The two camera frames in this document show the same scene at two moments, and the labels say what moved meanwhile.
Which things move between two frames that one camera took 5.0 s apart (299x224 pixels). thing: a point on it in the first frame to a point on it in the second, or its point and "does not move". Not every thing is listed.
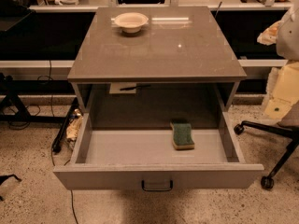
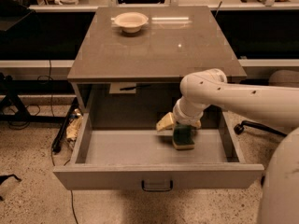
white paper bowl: (131, 21) does not move
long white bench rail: (69, 63) does not move
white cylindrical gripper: (288, 39) to (186, 119)
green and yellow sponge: (182, 136) does not move
